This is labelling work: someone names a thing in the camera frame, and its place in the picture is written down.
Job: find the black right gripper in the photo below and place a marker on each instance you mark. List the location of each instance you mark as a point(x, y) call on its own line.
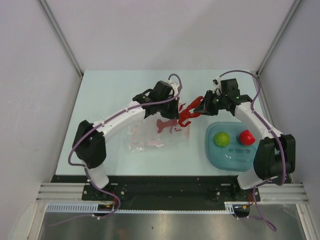
point(205, 106)

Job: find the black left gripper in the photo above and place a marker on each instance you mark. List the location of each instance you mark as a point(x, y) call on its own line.
point(173, 113)

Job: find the red fake lobster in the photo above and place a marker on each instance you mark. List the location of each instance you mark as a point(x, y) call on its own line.
point(185, 114)

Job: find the clear zip top bag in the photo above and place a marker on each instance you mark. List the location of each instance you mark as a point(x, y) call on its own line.
point(155, 133)

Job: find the green fake food ball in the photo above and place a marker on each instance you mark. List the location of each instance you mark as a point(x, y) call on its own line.
point(221, 139)

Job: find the red fake food ball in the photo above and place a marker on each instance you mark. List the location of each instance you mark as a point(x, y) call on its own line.
point(246, 138)

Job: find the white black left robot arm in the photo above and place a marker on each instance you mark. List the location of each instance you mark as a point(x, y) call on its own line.
point(90, 140)

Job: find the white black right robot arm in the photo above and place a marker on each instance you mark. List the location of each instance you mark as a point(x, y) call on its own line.
point(275, 155)

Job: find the teal translucent plastic container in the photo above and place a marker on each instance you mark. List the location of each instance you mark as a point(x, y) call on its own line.
point(235, 156)

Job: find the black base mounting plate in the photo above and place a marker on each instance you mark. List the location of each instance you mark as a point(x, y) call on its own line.
point(175, 180)

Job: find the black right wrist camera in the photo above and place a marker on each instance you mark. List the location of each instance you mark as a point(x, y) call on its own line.
point(228, 87)

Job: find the right aluminium corner post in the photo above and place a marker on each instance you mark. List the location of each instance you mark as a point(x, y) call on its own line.
point(279, 35)

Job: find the aluminium corner post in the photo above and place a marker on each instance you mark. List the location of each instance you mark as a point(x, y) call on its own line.
point(55, 26)
point(279, 35)

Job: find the aluminium front frame rail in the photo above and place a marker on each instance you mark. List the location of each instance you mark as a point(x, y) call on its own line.
point(80, 192)

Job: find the left aluminium corner post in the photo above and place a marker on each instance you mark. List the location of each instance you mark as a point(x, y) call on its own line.
point(55, 26)

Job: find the white slotted cable duct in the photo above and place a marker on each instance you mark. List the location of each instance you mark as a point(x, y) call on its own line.
point(79, 208)

